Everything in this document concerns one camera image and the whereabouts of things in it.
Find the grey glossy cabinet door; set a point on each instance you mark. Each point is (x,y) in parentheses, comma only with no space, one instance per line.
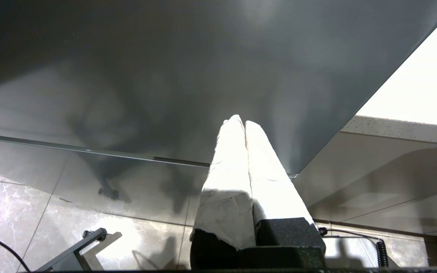
(165,76)

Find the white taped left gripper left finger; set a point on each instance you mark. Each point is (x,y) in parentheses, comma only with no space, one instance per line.
(226,197)

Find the beige base cabinet front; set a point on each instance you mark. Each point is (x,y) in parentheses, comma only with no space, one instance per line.
(374,178)

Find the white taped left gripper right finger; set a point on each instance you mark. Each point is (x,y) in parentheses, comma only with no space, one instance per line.
(271,189)

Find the grey metal stand leg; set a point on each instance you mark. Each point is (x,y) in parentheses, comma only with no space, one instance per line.
(72,256)

